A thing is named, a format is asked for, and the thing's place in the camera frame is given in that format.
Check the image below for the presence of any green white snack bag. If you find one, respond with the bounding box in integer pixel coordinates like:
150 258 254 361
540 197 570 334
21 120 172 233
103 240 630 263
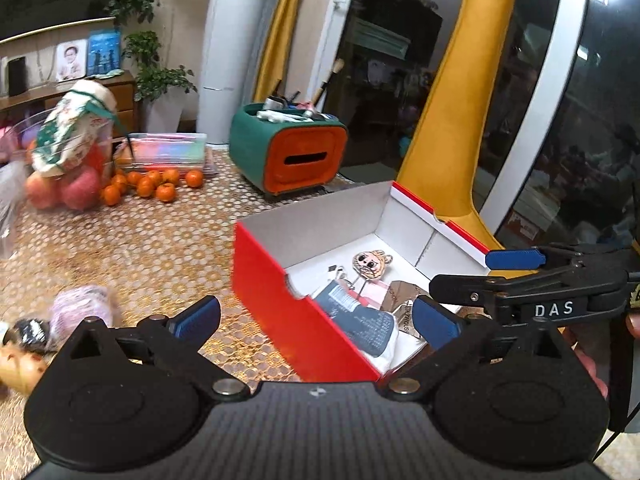
31 79 120 179

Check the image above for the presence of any red apple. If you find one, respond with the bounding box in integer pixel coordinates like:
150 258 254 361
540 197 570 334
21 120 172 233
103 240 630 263
61 167 103 212
25 172 63 211

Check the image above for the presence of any purple wrapped bread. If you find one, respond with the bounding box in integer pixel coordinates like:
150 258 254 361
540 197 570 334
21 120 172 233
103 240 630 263
49 284 120 350

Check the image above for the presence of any silver snack packet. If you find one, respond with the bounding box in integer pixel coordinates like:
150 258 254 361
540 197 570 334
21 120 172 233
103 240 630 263
394 300 426 338
380 280 426 313

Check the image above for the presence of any desktop with patterned tablecloth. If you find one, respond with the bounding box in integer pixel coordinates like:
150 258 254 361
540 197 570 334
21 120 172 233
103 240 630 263
0 146 401 480

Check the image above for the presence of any small black packet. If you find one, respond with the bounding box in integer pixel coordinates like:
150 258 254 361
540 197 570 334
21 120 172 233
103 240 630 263
10 317 52 350

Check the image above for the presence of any black white wet wipes pack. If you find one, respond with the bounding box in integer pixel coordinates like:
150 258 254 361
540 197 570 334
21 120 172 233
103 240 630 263
312 281 402 377

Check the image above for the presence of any wooden television cabinet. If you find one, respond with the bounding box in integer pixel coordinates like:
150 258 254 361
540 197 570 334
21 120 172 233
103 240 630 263
0 70 139 137

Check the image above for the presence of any yellow curtain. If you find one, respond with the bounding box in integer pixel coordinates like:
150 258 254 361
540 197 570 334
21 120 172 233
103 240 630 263
254 0 315 104

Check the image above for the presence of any black speaker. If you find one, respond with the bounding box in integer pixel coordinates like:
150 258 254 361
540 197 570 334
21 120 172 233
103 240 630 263
7 56 29 98

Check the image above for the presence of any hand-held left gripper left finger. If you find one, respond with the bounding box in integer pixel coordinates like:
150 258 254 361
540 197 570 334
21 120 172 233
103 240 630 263
64 295 251 402

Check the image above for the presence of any person's right hand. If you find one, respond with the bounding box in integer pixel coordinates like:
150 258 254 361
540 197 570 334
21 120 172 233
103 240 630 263
566 339 610 402

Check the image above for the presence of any pastel plastic case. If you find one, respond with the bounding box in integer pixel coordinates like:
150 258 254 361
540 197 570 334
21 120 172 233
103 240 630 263
114 132 209 175

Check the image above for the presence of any calligraphy brush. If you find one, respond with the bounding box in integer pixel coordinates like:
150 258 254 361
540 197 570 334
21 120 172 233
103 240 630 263
311 58 347 107

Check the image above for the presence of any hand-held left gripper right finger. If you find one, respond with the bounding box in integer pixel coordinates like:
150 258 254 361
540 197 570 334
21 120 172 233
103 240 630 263
376 295 581 402

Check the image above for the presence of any clear plastic bag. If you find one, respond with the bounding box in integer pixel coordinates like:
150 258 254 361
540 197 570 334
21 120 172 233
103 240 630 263
0 159 32 261

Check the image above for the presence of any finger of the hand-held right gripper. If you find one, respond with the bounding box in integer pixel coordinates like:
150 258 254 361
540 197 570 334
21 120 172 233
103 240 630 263
485 245 591 272
428 273 507 307

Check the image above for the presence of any tall green houseplant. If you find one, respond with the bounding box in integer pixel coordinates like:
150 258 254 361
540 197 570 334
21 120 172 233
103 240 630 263
106 0 207 133

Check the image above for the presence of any clear plastic bowl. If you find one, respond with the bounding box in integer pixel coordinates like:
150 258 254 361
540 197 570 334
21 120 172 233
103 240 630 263
12 109 117 202

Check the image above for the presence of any white standing air conditioner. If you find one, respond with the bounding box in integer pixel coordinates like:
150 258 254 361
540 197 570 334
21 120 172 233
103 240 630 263
196 0 283 147

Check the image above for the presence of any green orange storage box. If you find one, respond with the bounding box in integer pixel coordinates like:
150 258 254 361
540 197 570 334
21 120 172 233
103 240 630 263
229 102 349 201

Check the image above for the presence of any white photo frame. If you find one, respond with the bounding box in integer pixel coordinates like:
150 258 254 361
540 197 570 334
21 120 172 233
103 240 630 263
55 39 89 83

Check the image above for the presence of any pile of tangerines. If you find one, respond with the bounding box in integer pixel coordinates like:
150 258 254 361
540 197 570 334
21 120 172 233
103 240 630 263
101 166 206 207

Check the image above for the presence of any blue card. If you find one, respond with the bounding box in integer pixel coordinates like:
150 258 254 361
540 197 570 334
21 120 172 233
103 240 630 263
88 31 123 76

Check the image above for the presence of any red cardboard box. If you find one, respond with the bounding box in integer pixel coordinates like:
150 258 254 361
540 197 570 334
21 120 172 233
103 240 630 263
231 180 507 386

